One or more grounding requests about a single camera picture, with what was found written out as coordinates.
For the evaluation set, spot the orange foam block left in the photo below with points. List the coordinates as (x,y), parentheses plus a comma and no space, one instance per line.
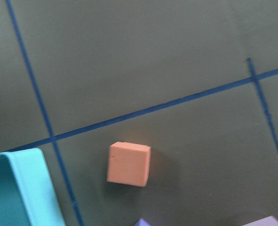
(129,164)

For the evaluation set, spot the purple foam block left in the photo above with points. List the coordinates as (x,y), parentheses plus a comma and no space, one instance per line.
(142,222)

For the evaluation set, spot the teal plastic bin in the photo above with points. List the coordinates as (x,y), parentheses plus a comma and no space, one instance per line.
(27,195)

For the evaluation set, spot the pink foam block left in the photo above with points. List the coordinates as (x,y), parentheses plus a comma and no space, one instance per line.
(268,221)

